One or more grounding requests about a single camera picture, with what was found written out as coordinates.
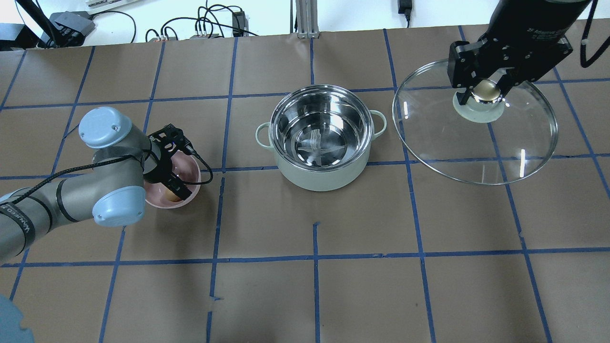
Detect pale green electric pot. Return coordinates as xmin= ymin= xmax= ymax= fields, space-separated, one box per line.
xmin=254 ymin=84 xmax=387 ymax=192

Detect black camera stand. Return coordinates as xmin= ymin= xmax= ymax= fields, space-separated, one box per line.
xmin=15 ymin=0 xmax=95 ymax=48

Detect black power adapter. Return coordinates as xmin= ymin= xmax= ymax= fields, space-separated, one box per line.
xmin=232 ymin=10 xmax=246 ymax=37

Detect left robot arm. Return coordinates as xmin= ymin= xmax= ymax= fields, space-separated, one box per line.
xmin=0 ymin=106 xmax=198 ymax=263

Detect brown egg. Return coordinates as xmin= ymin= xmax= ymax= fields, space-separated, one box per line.
xmin=163 ymin=189 xmax=182 ymax=202

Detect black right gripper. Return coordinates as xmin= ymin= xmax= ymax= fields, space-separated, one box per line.
xmin=447 ymin=14 xmax=574 ymax=106

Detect pink bowl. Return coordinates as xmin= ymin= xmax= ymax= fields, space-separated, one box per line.
xmin=143 ymin=151 xmax=202 ymax=209

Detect aluminium frame post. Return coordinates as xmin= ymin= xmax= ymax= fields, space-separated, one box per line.
xmin=295 ymin=0 xmax=320 ymax=39

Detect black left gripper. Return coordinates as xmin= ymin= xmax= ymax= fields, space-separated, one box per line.
xmin=144 ymin=125 xmax=198 ymax=201

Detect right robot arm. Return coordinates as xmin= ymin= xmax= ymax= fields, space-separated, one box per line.
xmin=448 ymin=0 xmax=589 ymax=106

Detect glass pot lid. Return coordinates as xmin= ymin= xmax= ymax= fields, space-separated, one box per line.
xmin=392 ymin=60 xmax=558 ymax=185

